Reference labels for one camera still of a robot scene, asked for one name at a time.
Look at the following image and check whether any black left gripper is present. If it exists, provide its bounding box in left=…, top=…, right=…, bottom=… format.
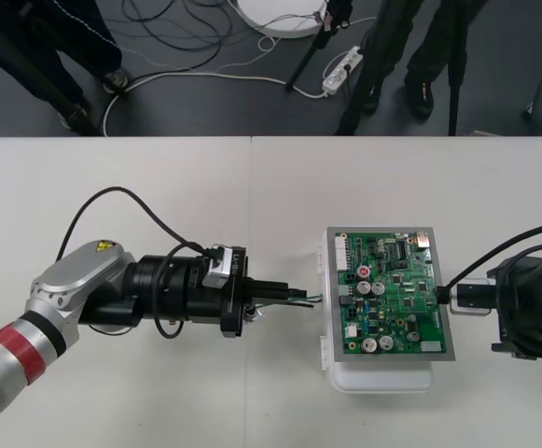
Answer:
left=203, top=245, right=296, bottom=339

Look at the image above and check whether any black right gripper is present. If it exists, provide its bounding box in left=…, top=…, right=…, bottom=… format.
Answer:
left=486, top=256, right=542, bottom=361

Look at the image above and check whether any red black green cable bundle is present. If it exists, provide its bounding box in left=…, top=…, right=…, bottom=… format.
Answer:
left=245, top=288, right=327, bottom=324

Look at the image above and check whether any milky plastic box with lid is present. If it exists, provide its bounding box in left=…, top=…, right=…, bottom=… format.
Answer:
left=315, top=236, right=438, bottom=395

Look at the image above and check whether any black tripod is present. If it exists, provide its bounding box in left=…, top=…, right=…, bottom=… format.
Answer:
left=285, top=0, right=354, bottom=93
left=0, top=0, right=130, bottom=137
left=334, top=0, right=464, bottom=137

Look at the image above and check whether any white power strip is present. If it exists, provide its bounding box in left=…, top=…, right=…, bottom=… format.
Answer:
left=321, top=45, right=370, bottom=99

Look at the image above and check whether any person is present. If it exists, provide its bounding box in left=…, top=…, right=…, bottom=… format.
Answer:
left=0, top=0, right=131, bottom=131
left=358, top=0, right=468, bottom=119

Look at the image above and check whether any white round floor base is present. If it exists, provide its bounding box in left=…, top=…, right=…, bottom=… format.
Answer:
left=234, top=0, right=330, bottom=39

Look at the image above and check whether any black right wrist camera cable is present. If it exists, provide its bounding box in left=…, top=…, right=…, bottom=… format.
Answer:
left=435, top=219, right=542, bottom=307

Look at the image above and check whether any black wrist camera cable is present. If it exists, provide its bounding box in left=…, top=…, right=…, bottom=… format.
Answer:
left=57, top=186, right=214, bottom=341
left=435, top=219, right=542, bottom=307

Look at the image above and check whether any green circuit board grey frame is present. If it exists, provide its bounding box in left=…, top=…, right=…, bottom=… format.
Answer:
left=326, top=226, right=457, bottom=365

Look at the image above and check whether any black left wrist camera cable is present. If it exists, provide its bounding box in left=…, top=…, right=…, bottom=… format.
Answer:
left=57, top=186, right=214, bottom=341

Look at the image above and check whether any thick white floor cable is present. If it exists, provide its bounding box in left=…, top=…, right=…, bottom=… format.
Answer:
left=102, top=69, right=327, bottom=137

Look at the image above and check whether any thin white floor cable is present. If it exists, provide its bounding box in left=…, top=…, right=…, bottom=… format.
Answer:
left=257, top=17, right=384, bottom=53

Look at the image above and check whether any black floor cable tangle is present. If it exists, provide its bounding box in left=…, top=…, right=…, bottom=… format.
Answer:
left=119, top=0, right=237, bottom=72

